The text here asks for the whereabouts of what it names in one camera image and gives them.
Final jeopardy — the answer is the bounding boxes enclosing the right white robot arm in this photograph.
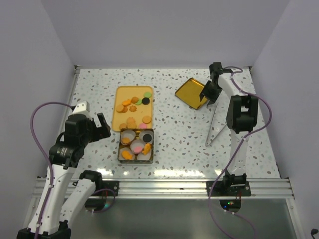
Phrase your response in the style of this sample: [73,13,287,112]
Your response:
[199,62,259,196]

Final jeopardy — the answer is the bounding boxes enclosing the white paper cup bottom left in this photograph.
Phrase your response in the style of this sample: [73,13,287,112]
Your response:
[119,147,135,161]

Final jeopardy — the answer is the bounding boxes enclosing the white paper cup bottom right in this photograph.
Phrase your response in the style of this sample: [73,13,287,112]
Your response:
[137,151,152,161]

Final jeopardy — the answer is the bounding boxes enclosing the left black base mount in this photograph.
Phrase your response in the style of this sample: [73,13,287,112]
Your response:
[91,180,120,198]

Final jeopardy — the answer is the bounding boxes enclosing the gold tin lid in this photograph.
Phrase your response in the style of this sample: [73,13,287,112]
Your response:
[175,78,208,110]

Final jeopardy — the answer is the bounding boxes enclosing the orange flower cookie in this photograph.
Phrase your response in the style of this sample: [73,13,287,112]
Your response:
[121,137,131,145]

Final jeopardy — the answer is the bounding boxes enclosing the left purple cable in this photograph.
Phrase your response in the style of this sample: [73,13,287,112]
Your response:
[30,101,116,239]

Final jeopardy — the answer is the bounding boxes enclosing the black sandwich cookie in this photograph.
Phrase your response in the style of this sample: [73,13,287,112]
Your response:
[142,97,150,105]
[143,133,153,143]

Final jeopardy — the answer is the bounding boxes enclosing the white paper cup centre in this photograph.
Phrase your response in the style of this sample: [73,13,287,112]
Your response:
[130,139,145,153]

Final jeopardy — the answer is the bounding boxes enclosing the pink round cookie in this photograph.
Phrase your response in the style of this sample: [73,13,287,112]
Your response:
[133,146,144,154]
[139,123,148,129]

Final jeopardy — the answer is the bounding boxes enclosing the aluminium rail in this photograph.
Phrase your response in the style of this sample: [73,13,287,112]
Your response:
[34,177,295,200]

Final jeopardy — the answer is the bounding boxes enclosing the metal tongs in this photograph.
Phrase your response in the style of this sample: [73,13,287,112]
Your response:
[205,102,226,147]

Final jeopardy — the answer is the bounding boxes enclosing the purple cable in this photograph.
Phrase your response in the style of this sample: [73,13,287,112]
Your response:
[30,101,116,239]
[207,66,273,239]

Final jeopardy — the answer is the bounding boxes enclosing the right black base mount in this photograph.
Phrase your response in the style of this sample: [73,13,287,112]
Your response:
[206,181,252,197]

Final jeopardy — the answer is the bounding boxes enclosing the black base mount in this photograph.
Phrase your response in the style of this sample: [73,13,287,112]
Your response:
[206,181,252,197]
[91,180,120,198]

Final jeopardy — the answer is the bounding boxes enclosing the white paper cup top left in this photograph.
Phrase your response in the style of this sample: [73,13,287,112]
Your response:
[120,130,136,143]

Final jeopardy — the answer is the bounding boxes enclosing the orange fish cookie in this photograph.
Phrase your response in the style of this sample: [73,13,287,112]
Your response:
[142,143,152,155]
[121,151,133,160]

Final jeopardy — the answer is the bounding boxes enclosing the orange round cookie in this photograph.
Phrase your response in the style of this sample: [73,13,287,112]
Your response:
[142,116,152,124]

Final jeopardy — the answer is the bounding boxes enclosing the white paper cup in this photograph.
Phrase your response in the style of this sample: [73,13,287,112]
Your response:
[119,147,135,161]
[139,130,154,144]
[137,151,152,161]
[120,130,136,143]
[130,139,145,153]

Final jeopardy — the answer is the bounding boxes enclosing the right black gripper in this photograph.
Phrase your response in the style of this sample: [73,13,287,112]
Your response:
[200,80,223,105]

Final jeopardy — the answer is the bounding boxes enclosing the green round cookie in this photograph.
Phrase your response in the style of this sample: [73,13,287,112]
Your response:
[144,92,152,98]

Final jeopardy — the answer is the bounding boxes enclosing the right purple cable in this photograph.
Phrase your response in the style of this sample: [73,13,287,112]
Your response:
[207,66,273,239]

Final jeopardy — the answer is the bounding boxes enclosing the green gold cookie tin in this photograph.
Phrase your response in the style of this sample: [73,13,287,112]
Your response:
[118,129,155,164]

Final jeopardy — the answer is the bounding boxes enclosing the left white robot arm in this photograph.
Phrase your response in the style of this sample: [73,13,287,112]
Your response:
[16,113,111,239]

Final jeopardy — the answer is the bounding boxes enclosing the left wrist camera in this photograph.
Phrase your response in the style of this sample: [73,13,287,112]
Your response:
[72,101,90,118]

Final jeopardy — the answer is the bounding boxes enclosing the white paper cup top right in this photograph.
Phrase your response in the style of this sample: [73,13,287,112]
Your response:
[139,130,154,144]

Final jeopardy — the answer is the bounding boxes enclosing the yellow plastic tray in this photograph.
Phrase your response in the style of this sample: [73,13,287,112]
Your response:
[112,86,154,132]

